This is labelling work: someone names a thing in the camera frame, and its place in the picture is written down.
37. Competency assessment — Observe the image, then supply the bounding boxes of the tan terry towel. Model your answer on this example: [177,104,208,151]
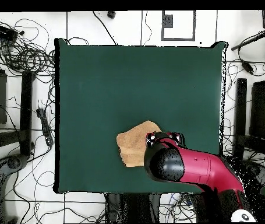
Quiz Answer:
[116,120,163,168]

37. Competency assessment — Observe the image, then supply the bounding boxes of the dark green tablecloth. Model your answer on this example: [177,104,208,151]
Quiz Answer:
[53,37,228,195]

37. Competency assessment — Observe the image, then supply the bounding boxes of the black power adapter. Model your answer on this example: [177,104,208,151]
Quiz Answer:
[241,59,255,75]

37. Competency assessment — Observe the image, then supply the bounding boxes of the black tripod rod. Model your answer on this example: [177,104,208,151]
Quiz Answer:
[230,29,265,51]

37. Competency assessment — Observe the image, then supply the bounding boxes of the black power strip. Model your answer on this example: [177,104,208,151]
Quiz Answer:
[36,107,54,147]

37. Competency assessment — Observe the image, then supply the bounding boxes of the black metal stand frame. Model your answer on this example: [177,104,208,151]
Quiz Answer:
[0,70,36,156]
[232,78,265,162]

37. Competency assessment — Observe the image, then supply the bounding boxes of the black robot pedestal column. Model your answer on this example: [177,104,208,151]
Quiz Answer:
[105,192,162,223]

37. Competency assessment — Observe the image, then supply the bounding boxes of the tangled black cables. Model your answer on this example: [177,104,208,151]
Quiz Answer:
[0,18,56,78]

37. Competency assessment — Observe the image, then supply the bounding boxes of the black switch box with ports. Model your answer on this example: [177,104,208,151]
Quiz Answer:
[0,21,19,43]

